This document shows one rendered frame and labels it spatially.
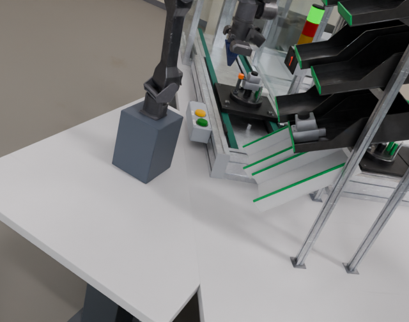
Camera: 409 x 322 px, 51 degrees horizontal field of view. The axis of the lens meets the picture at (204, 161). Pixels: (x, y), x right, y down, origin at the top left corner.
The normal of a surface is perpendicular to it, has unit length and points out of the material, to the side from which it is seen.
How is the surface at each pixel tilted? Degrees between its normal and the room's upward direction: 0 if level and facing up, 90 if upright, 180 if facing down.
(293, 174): 45
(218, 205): 0
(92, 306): 90
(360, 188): 90
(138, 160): 90
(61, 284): 0
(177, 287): 0
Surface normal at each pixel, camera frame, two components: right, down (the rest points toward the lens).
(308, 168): -0.50, -0.75
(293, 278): 0.25, -0.81
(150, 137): -0.48, 0.36
